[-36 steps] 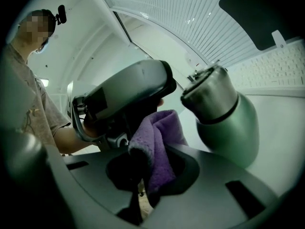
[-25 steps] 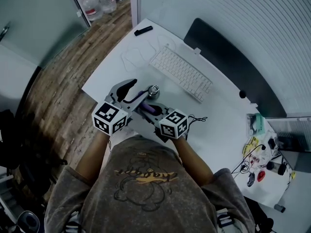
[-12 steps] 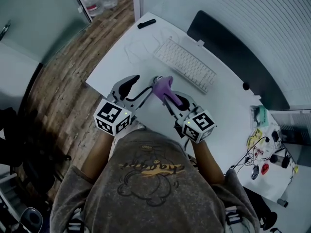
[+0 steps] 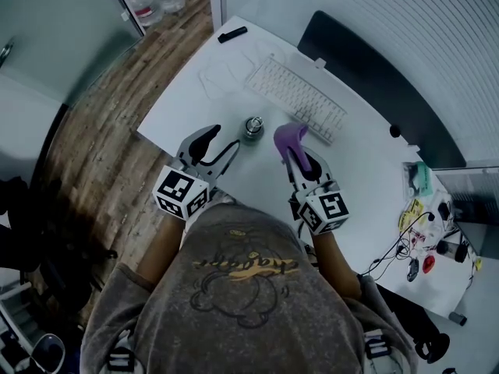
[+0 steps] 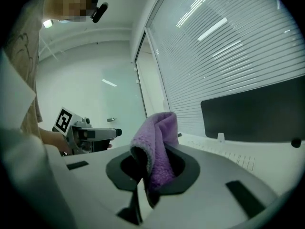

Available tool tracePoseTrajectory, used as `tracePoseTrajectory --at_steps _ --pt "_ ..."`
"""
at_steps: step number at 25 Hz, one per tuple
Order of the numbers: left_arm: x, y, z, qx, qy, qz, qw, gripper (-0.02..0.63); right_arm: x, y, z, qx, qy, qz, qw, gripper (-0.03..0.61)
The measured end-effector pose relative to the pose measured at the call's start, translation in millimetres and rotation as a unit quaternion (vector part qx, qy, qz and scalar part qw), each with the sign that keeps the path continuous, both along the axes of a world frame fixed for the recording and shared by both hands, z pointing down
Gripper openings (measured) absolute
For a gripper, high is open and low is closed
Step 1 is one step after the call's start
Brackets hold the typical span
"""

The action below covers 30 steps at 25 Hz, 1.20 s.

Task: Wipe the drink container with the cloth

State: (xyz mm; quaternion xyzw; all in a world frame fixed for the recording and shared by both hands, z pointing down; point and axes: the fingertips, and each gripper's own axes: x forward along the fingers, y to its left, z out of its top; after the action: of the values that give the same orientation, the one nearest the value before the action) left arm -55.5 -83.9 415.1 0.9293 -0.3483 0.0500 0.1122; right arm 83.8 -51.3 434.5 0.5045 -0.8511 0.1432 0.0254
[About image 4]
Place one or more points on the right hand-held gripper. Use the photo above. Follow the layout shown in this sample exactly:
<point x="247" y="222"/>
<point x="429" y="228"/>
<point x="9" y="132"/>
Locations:
<point x="323" y="210"/>

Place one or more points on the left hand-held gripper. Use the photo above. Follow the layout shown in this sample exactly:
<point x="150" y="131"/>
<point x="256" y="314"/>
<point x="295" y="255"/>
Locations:
<point x="179" y="191"/>

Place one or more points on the purple cloth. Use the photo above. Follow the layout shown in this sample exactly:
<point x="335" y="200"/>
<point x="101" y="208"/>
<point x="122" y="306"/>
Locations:
<point x="288" y="136"/>

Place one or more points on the small metal cup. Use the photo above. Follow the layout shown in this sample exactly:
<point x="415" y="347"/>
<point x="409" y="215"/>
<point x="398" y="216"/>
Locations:
<point x="253" y="129"/>

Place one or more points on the person's right forearm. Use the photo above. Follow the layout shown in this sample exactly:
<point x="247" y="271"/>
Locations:
<point x="335" y="263"/>

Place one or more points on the person's left forearm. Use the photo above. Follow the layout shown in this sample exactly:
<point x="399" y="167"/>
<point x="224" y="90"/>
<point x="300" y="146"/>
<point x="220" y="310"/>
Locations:
<point x="163" y="248"/>

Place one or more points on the white keyboard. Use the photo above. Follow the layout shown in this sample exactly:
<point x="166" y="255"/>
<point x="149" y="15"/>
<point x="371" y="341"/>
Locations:
<point x="292" y="96"/>

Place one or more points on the small black round object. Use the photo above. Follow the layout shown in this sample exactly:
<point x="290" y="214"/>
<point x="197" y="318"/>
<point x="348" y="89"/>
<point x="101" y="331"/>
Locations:
<point x="395" y="131"/>

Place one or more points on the yellow packet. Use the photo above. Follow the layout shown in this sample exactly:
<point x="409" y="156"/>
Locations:
<point x="411" y="212"/>

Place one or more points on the plastic bag with green card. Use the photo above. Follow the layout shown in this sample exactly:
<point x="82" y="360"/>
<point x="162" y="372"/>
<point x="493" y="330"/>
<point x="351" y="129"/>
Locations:
<point x="419" y="179"/>

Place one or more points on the black monitor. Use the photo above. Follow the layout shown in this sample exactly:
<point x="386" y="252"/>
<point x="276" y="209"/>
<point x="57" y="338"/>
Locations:
<point x="378" y="84"/>

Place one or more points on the black oblong case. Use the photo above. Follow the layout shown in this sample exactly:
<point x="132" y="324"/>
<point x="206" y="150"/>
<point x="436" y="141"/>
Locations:
<point x="232" y="34"/>

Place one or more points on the dark computer mouse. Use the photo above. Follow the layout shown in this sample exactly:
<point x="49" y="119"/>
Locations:
<point x="413" y="270"/>

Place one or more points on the red round disc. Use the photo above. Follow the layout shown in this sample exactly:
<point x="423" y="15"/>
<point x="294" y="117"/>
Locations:
<point x="429" y="264"/>

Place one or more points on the person's grey printed t-shirt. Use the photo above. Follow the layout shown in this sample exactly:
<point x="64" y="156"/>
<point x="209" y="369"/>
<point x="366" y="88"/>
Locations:
<point x="241" y="318"/>

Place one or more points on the dark laptop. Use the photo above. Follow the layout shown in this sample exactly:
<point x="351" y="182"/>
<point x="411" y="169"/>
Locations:
<point x="479" y="228"/>

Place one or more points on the black office chair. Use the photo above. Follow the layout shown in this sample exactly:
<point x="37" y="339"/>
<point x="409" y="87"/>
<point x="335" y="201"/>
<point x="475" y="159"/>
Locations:
<point x="47" y="244"/>

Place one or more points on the small yellow object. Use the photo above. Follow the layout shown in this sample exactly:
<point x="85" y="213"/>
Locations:
<point x="478" y="263"/>

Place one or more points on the round black white device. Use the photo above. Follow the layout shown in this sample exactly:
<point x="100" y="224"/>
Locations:
<point x="48" y="353"/>

